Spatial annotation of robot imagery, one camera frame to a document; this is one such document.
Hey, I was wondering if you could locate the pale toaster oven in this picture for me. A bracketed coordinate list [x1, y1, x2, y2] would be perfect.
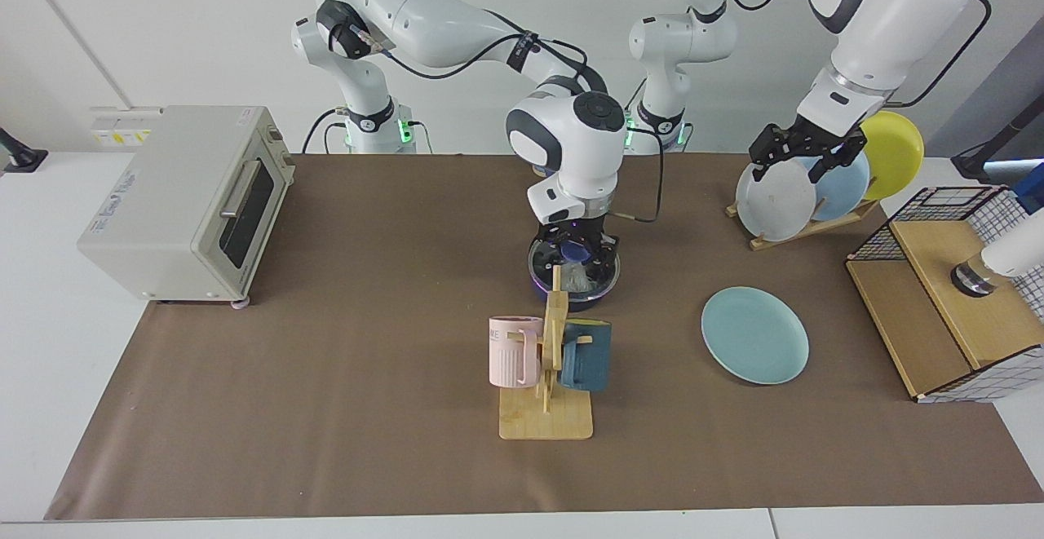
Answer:
[77, 105, 296, 310]

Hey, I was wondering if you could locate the brown table cloth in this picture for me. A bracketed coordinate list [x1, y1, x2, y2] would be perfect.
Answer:
[45, 154, 1044, 521]

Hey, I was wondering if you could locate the dark pot with blue handle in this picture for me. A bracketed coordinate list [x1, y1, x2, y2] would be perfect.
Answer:
[526, 160, 621, 313]

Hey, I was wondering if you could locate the blue block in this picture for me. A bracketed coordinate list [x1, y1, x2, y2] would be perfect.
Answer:
[1014, 162, 1044, 215]

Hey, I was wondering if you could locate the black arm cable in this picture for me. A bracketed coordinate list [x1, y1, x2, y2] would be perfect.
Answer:
[718, 0, 993, 108]
[383, 9, 666, 226]

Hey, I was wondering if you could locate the wooden plate rack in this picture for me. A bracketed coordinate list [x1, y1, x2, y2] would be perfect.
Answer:
[726, 197, 882, 251]

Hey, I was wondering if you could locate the white wall socket strip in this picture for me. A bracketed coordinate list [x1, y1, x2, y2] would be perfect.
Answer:
[88, 107, 164, 148]

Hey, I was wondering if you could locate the white tube with black ring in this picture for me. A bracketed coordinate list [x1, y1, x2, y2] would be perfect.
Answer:
[950, 213, 1044, 298]

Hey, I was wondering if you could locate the teal plate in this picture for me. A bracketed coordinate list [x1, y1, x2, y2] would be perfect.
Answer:
[701, 286, 810, 386]

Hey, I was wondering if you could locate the pale grey plate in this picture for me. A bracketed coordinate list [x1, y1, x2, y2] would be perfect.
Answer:
[736, 153, 817, 242]

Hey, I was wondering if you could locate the pink ribbed mug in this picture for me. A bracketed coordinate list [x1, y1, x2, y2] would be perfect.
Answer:
[489, 316, 544, 389]

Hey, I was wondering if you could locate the dark teal mug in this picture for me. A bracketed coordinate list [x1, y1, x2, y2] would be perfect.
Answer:
[560, 320, 613, 393]

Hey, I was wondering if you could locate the glass lid with blue knob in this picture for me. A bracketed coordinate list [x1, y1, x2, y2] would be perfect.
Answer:
[529, 233, 621, 299]

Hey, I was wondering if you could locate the wooden cup stand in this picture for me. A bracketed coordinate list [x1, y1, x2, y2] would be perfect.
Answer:
[498, 265, 594, 441]

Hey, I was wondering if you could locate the light blue plate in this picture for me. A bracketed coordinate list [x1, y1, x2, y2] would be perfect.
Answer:
[790, 148, 871, 222]

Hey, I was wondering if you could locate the yellow plate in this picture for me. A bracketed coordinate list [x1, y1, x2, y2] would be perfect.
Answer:
[840, 111, 925, 201]

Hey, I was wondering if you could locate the black clamp mount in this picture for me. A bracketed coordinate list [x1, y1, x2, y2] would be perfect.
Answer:
[0, 127, 48, 175]

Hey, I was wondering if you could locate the wire basket with wooden floor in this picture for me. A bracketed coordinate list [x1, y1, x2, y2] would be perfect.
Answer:
[846, 186, 1044, 404]

